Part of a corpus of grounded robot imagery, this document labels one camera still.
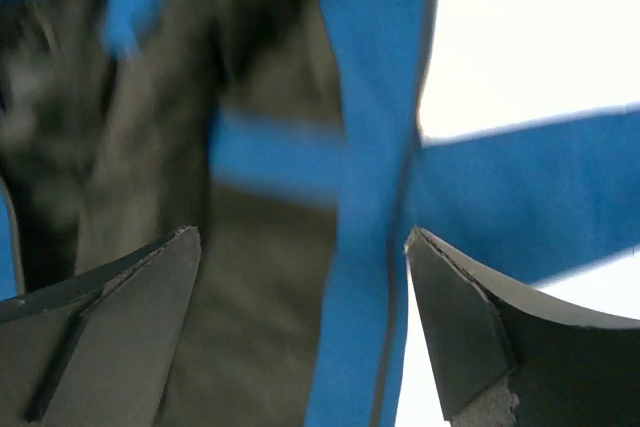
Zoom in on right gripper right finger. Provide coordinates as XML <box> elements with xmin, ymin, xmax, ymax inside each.
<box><xmin>406</xmin><ymin>228</ymin><xmax>639</xmax><ymax>427</ymax></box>

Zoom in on blue jacket with black lining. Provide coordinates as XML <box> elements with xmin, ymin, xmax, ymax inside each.
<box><xmin>1</xmin><ymin>0</ymin><xmax>639</xmax><ymax>426</ymax></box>

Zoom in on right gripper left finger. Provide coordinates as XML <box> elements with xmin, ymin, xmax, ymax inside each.
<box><xmin>1</xmin><ymin>227</ymin><xmax>201</xmax><ymax>427</ymax></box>

